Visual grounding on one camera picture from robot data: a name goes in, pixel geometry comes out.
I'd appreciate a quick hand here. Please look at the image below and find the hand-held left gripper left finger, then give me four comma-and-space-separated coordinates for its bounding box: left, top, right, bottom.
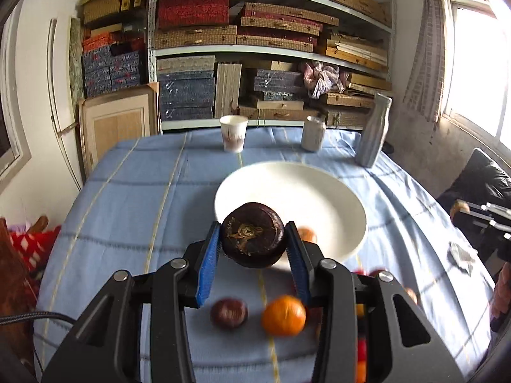
42, 221, 223, 383

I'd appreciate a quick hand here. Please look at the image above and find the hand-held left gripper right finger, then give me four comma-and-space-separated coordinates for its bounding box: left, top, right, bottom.
285, 221, 466, 383

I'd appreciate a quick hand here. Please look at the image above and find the dark brown round fruit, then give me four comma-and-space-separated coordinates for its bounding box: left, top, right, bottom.
221, 202, 286, 269
210, 297, 248, 330

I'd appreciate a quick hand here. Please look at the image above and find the white oval plate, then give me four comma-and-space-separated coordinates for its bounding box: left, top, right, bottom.
214, 161, 367, 270

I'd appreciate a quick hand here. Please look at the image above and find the crumpled white tissue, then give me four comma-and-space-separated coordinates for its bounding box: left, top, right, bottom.
449, 241, 477, 274

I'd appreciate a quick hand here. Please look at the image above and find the blue checked tablecloth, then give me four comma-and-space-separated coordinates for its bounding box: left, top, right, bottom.
34, 127, 496, 383

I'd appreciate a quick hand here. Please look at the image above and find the white paper cup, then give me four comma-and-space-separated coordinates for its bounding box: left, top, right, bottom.
220, 115, 249, 153

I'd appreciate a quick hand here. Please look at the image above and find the silver drink can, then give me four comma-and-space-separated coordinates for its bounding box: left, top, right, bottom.
301, 116, 327, 153

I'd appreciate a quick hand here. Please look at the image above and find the silver metal bottle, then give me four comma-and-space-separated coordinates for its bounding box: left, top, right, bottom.
356, 93, 394, 168

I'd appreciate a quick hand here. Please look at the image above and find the bright window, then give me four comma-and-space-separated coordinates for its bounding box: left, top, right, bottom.
443, 0, 511, 148

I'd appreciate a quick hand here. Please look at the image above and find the wooden cabinet door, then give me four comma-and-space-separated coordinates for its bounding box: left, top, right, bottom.
78, 83, 161, 178

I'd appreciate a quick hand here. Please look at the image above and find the patterned curtain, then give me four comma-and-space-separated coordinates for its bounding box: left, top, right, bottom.
402, 0, 450, 106

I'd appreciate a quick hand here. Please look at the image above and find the red white patterned cloth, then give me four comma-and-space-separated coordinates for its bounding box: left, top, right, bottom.
0, 215, 62, 284

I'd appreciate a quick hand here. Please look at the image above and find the pink cloth bundle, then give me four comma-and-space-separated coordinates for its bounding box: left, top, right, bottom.
302, 61, 350, 100

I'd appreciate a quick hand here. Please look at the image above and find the pile of blue yellow boxes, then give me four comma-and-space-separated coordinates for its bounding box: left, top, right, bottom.
80, 0, 150, 98

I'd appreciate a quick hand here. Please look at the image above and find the shelf of stacked boxes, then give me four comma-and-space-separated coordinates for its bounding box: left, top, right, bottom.
147, 0, 396, 132

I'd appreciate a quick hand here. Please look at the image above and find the white leaning board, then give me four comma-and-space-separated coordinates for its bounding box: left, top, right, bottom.
47, 18, 84, 192

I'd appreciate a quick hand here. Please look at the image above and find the black cable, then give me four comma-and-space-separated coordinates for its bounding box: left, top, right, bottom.
0, 311, 78, 368

